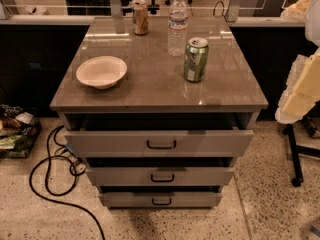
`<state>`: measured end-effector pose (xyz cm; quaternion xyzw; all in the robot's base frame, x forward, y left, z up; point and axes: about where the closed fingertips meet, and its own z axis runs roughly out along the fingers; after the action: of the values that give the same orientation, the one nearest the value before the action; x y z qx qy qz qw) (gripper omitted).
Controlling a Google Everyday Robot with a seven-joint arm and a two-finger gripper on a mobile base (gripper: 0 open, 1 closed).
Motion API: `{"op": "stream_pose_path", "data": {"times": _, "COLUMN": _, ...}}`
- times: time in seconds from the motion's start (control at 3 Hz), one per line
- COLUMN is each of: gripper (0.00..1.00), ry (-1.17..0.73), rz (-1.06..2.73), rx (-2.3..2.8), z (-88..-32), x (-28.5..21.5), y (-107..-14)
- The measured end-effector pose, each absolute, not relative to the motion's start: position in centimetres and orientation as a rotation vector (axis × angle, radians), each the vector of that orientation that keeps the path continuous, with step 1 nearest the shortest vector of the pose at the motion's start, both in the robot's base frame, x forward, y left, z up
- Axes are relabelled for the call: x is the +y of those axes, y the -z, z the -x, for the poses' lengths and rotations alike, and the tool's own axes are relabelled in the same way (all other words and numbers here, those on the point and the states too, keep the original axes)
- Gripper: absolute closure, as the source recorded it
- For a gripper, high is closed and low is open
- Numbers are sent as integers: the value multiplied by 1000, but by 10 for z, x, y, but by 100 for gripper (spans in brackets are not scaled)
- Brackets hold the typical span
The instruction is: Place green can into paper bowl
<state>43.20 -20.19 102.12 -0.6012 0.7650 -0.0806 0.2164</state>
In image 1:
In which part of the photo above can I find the black floor cable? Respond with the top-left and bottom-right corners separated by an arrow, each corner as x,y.
28,124 -> 107,240

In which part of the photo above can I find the top grey drawer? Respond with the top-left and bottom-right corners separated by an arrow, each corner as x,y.
65,130 -> 253,158

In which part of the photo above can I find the green soda can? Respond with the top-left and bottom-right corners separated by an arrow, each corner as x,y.
184,37 -> 209,82

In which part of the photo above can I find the grey drawer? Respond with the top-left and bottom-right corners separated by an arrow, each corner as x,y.
87,167 -> 234,186
99,192 -> 222,208
65,130 -> 253,158

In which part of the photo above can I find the tray of snack packages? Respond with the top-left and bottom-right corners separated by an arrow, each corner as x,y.
0,104 -> 42,159

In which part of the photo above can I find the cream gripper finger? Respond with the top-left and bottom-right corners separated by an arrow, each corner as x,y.
280,0 -> 311,23
275,54 -> 320,124

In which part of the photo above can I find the white paper bowl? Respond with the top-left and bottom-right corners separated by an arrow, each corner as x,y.
76,56 -> 127,89

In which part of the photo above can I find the black stand with wheel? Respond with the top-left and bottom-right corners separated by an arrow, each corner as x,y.
282,113 -> 320,187

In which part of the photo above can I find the orange soda can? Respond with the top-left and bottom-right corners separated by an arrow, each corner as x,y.
132,0 -> 148,35

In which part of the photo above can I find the bottom grey drawer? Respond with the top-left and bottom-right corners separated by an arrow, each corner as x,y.
99,192 -> 222,208

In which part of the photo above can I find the middle grey drawer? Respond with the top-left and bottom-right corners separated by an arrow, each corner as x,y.
87,167 -> 234,186

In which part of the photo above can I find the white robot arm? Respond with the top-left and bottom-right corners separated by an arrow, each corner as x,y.
275,0 -> 320,124

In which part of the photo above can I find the clear plastic water bottle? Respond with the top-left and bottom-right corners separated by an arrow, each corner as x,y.
167,0 -> 188,56

